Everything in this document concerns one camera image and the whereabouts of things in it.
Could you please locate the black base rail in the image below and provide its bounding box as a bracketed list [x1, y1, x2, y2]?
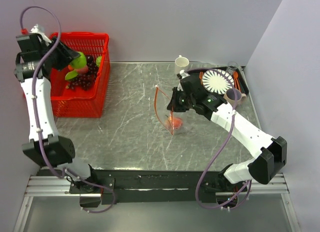
[37, 168, 277, 208]

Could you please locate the dark green tray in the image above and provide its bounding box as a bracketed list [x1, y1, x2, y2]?
[185, 66, 250, 95]

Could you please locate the green round fruit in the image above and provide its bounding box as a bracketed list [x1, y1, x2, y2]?
[95, 56, 102, 67]

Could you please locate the clear drinking glass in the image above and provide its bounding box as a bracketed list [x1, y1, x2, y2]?
[226, 61, 238, 76]

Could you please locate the green mango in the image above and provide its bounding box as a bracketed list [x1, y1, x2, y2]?
[64, 70, 78, 81]

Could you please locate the dark red grape bunch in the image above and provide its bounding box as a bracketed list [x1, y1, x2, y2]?
[65, 54, 99, 91]

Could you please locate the orange tangerine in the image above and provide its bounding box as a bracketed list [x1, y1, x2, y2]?
[68, 64, 74, 71]

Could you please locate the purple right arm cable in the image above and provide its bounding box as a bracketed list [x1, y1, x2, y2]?
[183, 68, 252, 210]

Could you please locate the orange plastic fork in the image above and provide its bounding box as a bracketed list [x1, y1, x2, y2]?
[199, 71, 204, 80]

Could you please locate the beige mug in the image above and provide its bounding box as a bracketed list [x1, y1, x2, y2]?
[223, 88, 247, 107]

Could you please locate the clear zip top bag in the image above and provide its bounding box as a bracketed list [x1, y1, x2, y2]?
[153, 85, 194, 136]

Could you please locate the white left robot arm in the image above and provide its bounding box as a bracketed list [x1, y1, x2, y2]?
[14, 33, 100, 193]

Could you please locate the pink peach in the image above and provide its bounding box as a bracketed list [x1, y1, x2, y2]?
[75, 65, 89, 75]

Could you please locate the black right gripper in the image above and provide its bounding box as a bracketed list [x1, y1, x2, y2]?
[167, 86, 196, 112]

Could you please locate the green pear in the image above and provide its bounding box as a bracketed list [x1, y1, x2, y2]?
[69, 51, 87, 69]

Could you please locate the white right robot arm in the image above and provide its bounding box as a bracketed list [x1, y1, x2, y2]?
[167, 71, 287, 191]

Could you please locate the blue striped white plate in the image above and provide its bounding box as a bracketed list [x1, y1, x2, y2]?
[201, 69, 234, 95]

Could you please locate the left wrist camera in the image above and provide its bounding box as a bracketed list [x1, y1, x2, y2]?
[20, 24, 46, 36]

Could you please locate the orange plastic spoon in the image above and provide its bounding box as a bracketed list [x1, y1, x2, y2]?
[233, 70, 241, 91]

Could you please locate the red yellow apple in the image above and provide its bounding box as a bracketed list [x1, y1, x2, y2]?
[164, 116, 183, 131]

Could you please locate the red plastic basket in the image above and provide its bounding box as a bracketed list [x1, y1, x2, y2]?
[50, 32, 111, 118]

